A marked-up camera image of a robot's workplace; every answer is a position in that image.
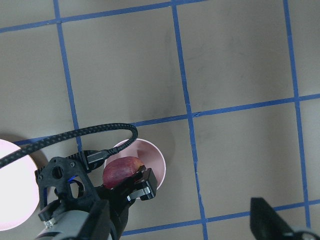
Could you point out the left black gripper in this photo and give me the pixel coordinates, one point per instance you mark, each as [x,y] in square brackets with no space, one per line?
[142,185]

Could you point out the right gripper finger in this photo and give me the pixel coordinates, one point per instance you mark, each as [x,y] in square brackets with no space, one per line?
[266,224]

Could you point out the pink bowl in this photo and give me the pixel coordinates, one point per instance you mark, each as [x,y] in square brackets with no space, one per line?
[149,154]

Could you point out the red apple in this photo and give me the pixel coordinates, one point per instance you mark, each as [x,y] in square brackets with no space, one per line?
[117,170]

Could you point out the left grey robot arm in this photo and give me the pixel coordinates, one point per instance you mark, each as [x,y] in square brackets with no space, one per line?
[80,225]

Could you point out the pink plate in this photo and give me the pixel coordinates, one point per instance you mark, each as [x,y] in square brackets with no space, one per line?
[19,193]

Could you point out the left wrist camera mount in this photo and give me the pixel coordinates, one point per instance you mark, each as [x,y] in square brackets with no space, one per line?
[64,185]

